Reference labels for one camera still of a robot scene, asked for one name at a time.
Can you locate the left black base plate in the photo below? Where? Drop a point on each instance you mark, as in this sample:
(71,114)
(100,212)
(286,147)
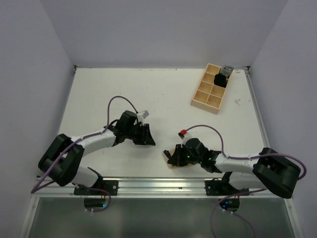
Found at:
(102,187)

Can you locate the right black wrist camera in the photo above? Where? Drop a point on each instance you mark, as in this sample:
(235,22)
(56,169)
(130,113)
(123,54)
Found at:
(192,146)

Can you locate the rolled black garment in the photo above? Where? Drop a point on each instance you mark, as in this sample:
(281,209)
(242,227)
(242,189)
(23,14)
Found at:
(220,80)

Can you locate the aluminium rail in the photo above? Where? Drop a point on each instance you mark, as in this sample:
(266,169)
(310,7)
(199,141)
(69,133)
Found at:
(141,187)
(257,109)

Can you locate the aluminium right side rail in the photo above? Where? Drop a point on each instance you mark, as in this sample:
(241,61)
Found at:
(257,109)

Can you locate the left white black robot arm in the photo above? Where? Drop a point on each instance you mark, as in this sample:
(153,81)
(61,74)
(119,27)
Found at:
(61,161)

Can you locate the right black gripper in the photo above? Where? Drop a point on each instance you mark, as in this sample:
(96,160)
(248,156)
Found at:
(176,158)

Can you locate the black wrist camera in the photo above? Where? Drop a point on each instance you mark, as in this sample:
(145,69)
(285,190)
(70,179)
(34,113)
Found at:
(129,119)
(192,146)

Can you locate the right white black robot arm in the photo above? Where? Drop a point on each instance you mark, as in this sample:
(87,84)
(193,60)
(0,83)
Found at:
(274,173)

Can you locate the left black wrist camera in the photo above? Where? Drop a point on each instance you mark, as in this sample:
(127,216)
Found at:
(129,119)

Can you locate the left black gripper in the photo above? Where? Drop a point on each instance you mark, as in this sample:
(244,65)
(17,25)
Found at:
(145,138)

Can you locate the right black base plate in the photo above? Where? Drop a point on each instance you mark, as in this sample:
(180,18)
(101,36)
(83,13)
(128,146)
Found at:
(217,187)

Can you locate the wooden compartment organizer box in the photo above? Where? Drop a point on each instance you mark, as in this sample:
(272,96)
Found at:
(208,96)

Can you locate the beige underwear with navy trim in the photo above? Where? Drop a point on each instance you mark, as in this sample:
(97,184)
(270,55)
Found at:
(167,154)

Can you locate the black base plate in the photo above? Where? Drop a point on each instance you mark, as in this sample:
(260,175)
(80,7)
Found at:
(217,187)
(102,187)

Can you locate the aluminium front rail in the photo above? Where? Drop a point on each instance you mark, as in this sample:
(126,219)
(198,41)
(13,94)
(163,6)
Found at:
(141,187)

